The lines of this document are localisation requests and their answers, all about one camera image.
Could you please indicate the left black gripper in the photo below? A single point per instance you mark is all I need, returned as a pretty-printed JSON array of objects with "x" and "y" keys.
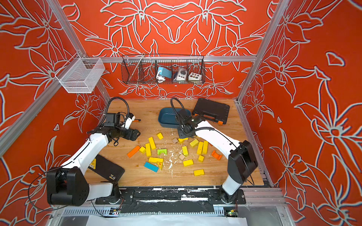
[{"x": 135, "y": 134}]

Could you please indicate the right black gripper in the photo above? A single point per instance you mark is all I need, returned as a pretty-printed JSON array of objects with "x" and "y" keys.
[{"x": 181, "y": 135}]

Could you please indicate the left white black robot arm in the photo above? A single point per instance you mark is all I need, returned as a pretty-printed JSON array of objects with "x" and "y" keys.
[{"x": 66, "y": 185}]

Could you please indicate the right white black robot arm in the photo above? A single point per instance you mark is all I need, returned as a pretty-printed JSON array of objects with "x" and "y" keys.
[{"x": 241, "y": 158}]

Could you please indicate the yellow tilted block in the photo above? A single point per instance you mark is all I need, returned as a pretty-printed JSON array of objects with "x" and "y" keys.
[{"x": 194, "y": 143}]

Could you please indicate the teal plastic bin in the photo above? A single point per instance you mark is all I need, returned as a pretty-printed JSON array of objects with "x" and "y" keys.
[{"x": 167, "y": 118}]

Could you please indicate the orange flat block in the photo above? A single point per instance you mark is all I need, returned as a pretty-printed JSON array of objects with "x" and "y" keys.
[{"x": 133, "y": 151}]

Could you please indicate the green arch block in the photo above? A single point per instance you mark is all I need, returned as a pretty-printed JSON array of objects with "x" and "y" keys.
[{"x": 162, "y": 151}]

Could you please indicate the black plastic tool case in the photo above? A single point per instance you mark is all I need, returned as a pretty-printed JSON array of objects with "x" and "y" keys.
[{"x": 211, "y": 110}]

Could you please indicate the orange arch block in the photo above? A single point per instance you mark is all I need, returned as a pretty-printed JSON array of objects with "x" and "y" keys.
[{"x": 216, "y": 155}]

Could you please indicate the black flat pad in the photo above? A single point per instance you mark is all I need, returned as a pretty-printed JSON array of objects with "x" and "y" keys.
[{"x": 106, "y": 168}]

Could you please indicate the yellow triangle block red outline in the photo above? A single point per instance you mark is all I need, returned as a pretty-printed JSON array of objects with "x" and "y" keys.
[{"x": 160, "y": 165}]

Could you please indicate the teal flat block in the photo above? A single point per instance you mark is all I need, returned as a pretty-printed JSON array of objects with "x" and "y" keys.
[{"x": 151, "y": 167}]

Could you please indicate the white dotted cube in basket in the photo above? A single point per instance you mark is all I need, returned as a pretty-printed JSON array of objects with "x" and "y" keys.
[{"x": 194, "y": 77}]

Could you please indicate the grey white cube in basket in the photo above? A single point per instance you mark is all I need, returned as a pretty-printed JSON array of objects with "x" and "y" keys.
[{"x": 181, "y": 75}]

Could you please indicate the blue white device in basket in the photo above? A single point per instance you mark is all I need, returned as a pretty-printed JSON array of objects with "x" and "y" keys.
[{"x": 163, "y": 74}]

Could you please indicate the clear acrylic wall box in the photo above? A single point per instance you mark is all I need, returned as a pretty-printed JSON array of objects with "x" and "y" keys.
[{"x": 81, "y": 77}]

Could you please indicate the black wire wall basket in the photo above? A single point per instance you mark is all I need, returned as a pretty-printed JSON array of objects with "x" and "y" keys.
[{"x": 142, "y": 69}]

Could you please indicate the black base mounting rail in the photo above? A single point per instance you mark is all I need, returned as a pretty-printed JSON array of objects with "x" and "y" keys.
[{"x": 173, "y": 199}]

